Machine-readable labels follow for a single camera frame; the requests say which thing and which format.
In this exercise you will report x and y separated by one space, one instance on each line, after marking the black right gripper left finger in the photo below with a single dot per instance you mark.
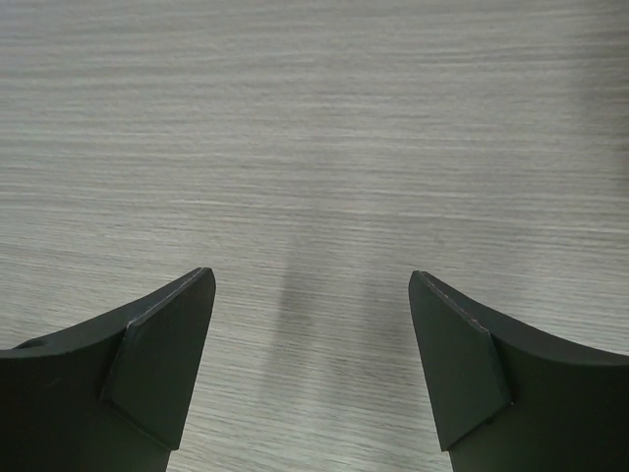
111 393

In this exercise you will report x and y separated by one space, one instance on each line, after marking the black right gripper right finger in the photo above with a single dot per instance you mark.
506 396

